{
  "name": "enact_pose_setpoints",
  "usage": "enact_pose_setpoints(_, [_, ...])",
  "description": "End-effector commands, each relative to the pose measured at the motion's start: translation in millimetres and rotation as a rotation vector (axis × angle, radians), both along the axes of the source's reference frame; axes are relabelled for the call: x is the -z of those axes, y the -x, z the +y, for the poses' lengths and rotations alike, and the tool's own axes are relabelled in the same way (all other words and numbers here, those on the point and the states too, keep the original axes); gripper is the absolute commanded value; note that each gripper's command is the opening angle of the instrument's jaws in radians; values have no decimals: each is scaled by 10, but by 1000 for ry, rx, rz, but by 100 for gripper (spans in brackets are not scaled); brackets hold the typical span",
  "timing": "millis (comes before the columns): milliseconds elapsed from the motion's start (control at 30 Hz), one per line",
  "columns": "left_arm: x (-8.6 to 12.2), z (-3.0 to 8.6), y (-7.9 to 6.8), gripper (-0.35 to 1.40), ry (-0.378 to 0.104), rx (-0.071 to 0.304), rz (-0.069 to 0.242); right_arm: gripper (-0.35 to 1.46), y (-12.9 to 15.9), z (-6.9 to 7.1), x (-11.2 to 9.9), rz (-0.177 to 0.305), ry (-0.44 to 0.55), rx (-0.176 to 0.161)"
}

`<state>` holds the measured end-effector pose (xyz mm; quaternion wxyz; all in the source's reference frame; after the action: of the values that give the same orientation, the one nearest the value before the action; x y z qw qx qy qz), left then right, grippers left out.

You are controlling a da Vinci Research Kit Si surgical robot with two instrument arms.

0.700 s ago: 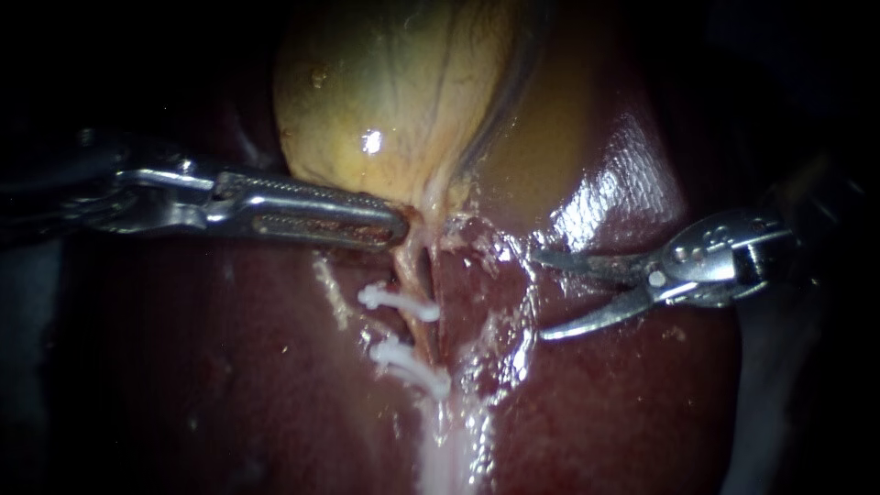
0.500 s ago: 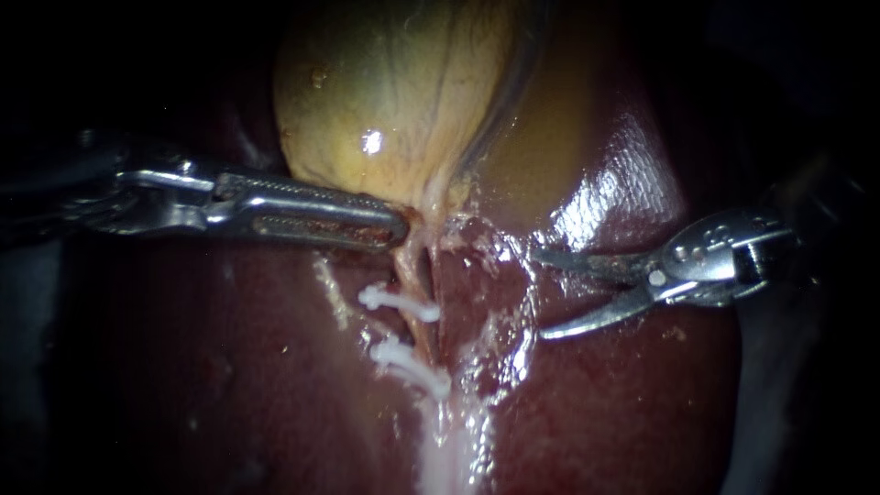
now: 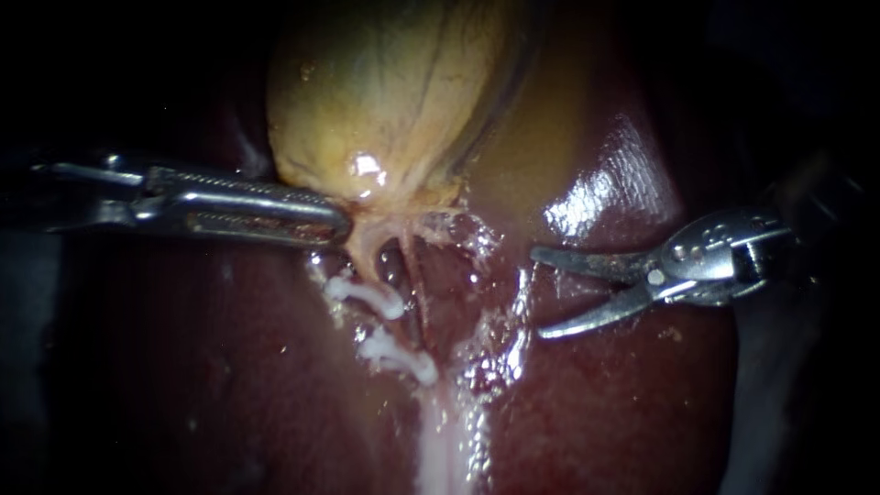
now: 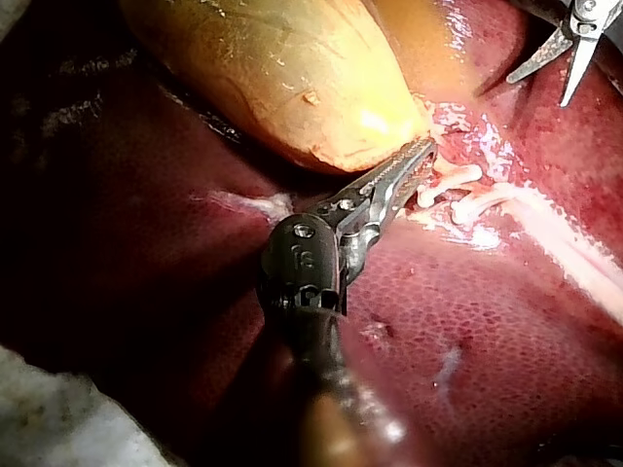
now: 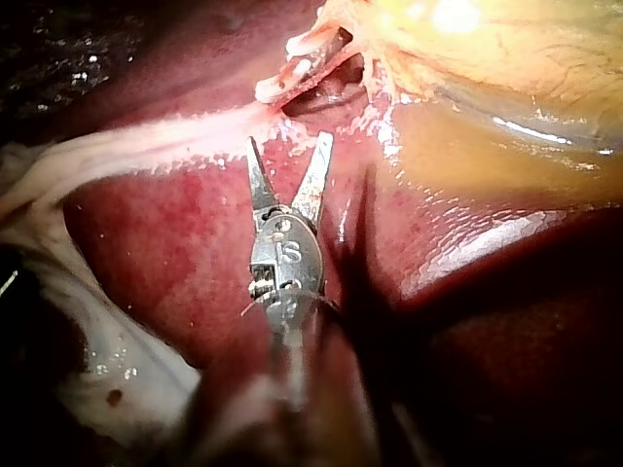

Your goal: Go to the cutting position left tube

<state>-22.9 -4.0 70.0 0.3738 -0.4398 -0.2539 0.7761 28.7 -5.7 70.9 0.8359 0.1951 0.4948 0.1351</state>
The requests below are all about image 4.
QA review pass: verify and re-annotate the left arm instrument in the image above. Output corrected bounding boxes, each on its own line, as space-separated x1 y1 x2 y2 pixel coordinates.
258 186 386 318

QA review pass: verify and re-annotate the white clip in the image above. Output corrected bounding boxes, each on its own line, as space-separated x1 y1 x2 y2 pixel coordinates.
417 163 484 207
449 192 510 226

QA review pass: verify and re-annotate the right arm instrument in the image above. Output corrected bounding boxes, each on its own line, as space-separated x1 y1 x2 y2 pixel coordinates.
559 0 623 41

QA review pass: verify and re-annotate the left arm instrument jaw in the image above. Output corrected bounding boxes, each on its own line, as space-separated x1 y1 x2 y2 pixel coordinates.
357 137 438 198
376 152 439 221

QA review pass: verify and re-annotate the white cloth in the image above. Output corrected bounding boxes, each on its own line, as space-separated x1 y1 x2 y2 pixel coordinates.
0 343 169 467

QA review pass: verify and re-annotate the right arm instrument jaw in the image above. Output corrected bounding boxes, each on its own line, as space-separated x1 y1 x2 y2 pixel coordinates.
559 38 600 109
505 30 575 85

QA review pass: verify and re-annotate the gallbladder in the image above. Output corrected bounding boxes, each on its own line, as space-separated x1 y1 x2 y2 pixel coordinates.
118 0 488 177

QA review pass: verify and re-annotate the dark red liver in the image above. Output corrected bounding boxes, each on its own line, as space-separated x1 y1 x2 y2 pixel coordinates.
0 0 623 467

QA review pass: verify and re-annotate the thin tube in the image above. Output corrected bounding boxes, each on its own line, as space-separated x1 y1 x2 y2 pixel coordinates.
503 198 623 313
510 184 623 267

